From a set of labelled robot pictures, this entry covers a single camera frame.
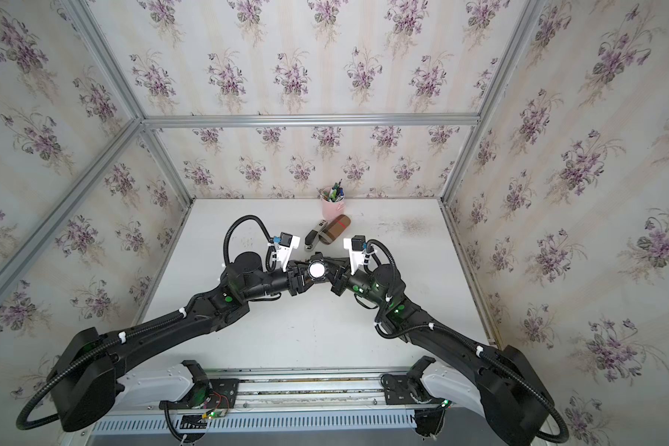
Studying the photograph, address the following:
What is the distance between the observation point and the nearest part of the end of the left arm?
63cm

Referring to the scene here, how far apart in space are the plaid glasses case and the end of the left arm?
0.42 meters

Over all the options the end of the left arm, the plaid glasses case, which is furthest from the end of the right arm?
the plaid glasses case

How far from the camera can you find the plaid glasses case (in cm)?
107

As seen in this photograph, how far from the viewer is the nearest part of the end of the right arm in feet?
2.10

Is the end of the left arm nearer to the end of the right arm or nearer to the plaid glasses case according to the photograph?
the end of the right arm

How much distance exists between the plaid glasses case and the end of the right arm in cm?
39
